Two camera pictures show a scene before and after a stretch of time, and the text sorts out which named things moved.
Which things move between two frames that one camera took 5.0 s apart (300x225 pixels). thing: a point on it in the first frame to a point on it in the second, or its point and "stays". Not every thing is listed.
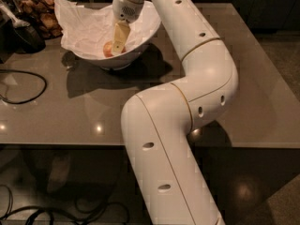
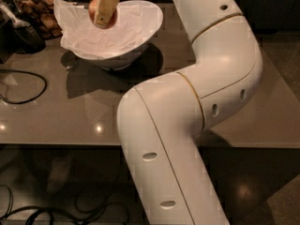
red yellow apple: [108, 49] to [92, 12]
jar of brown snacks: [37, 6] stays
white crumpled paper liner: [86, 30] stays
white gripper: [127, 9] to [105, 6]
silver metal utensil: [6, 12] stays
